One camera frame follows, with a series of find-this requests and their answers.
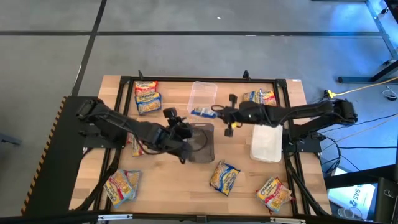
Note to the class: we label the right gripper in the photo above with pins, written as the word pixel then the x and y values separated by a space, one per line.
pixel 233 114

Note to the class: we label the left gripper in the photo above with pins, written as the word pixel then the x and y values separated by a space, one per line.
pixel 182 132

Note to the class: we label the blue Maruchan noodle pack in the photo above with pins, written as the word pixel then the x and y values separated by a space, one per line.
pixel 202 112
pixel 224 178
pixel 148 104
pixel 253 96

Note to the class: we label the yellow noodle packet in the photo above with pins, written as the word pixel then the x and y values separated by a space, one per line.
pixel 117 188

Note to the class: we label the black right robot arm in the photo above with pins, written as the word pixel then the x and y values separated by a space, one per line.
pixel 295 112

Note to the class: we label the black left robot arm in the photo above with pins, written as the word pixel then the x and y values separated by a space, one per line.
pixel 124 124

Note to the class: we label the white plastic bin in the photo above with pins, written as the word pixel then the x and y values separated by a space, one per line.
pixel 265 143

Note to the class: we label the clear plastic bin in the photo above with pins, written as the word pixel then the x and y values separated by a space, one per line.
pixel 202 93

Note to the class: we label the yellow power plug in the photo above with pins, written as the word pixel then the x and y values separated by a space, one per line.
pixel 329 93

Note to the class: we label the black hazard-striped platform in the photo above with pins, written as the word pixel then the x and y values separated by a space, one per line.
pixel 56 161

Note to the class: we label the black desk foot bar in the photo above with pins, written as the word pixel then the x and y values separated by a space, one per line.
pixel 357 178

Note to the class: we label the white printed box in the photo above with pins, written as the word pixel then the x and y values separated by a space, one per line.
pixel 351 197

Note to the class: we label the clear plastic cup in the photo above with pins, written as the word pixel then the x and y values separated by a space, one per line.
pixel 348 213

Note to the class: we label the grey metal foot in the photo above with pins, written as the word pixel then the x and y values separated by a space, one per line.
pixel 9 140

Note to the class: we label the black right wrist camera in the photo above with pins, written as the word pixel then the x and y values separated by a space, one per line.
pixel 233 99

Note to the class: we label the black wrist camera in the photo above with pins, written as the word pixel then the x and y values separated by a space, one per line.
pixel 233 99
pixel 170 113

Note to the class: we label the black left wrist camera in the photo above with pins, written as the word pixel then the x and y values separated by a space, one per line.
pixel 170 113

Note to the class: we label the black aluminium table frame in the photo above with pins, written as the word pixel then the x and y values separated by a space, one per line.
pixel 202 79

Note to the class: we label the silver metal bracket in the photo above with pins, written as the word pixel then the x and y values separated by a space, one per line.
pixel 115 217
pixel 287 220

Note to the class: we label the black metal desk frame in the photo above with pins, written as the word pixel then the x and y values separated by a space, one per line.
pixel 357 80

